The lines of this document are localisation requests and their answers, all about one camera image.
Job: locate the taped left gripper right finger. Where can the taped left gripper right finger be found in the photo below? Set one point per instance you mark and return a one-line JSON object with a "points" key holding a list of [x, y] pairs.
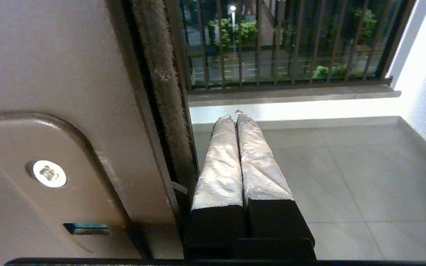
{"points": [[264, 181]]}

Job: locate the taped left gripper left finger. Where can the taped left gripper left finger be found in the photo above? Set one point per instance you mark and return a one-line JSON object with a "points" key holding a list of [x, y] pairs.
{"points": [[218, 177]]}

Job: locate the brown framed sliding glass door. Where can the brown framed sliding glass door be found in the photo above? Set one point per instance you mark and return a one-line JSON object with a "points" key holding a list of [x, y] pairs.
{"points": [[68, 74]]}

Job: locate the green rectangular sticker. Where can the green rectangular sticker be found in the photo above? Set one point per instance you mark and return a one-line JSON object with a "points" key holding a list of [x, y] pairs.
{"points": [[87, 228]]}

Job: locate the black metal balcony railing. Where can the black metal balcony railing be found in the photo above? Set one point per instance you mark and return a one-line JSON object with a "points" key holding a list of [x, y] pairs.
{"points": [[294, 44]]}

